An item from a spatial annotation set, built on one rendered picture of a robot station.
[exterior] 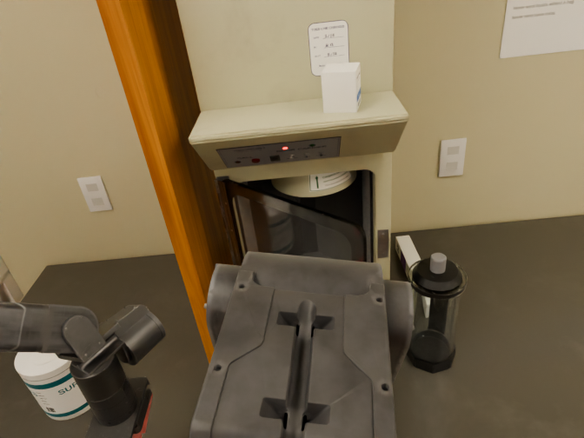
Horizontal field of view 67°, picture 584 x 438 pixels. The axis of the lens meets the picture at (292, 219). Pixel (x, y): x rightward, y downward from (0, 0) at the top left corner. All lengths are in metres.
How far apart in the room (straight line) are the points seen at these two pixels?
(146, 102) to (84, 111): 0.65
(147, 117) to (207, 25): 0.17
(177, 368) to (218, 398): 0.92
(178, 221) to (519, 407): 0.73
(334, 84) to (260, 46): 0.14
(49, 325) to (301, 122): 0.42
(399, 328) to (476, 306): 0.94
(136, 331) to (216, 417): 0.50
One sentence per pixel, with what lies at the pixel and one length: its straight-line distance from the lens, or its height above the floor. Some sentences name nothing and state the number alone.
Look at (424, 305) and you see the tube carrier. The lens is 0.90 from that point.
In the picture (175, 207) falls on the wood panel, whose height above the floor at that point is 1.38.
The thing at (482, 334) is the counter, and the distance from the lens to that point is 1.12.
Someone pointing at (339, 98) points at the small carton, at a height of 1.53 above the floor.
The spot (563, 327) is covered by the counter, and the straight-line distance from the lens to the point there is 1.19.
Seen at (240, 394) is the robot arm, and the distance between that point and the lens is 0.19.
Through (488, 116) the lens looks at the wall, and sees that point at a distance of 1.34.
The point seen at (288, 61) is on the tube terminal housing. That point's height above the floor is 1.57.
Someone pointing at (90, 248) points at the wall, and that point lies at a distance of 1.56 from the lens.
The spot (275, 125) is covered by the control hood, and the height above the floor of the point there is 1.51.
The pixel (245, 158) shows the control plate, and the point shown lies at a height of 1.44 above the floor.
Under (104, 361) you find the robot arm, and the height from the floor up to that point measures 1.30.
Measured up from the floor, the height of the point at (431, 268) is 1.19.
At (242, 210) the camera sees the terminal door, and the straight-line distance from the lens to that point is 0.80.
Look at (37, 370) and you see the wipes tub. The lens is 1.03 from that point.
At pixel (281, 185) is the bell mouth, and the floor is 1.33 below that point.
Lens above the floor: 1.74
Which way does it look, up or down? 33 degrees down
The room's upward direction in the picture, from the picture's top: 7 degrees counter-clockwise
